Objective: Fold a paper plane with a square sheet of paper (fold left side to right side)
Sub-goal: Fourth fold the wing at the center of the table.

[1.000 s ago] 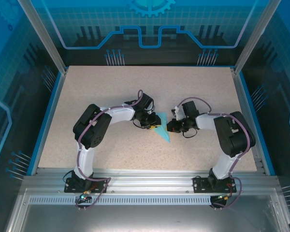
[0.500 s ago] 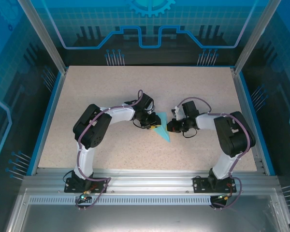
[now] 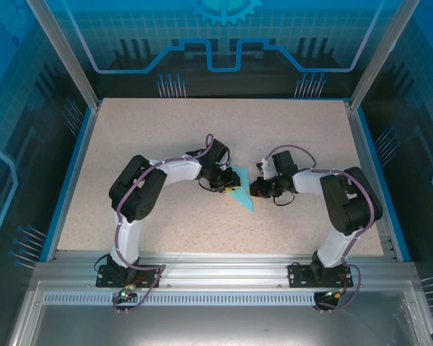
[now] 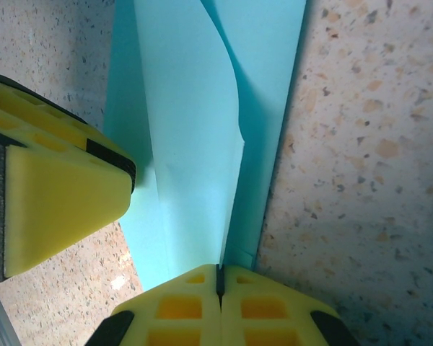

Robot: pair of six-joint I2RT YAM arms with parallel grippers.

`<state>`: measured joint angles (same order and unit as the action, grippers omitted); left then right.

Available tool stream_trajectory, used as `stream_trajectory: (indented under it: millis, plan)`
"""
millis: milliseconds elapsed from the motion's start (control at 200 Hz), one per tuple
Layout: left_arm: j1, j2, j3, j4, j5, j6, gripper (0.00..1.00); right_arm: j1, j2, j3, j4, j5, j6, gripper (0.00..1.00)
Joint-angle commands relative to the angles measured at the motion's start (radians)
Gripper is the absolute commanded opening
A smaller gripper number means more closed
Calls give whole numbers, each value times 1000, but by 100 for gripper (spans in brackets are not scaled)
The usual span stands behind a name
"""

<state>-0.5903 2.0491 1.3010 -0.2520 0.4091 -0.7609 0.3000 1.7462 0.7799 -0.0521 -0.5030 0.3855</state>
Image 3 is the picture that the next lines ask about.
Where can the aluminium table side rail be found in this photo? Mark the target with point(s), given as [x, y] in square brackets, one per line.
[371, 180]
[74, 180]

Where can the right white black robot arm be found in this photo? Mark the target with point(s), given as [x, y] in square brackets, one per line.
[306, 182]

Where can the blue table edge trim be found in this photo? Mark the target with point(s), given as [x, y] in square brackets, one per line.
[68, 180]

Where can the shiny metal sheet panel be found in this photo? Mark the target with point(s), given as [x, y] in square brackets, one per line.
[223, 324]

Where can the aluminium frame post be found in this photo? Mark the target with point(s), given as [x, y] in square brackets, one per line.
[379, 54]
[68, 54]

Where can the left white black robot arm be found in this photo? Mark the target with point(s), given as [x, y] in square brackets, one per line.
[180, 169]

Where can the aluminium frame cross beam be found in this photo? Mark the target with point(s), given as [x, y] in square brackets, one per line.
[223, 270]

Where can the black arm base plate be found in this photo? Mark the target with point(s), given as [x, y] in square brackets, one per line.
[297, 275]
[104, 277]

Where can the turquoise cloth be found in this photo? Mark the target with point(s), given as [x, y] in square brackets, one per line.
[243, 196]

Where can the small connector with green light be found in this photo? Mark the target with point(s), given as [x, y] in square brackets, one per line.
[333, 293]
[124, 295]

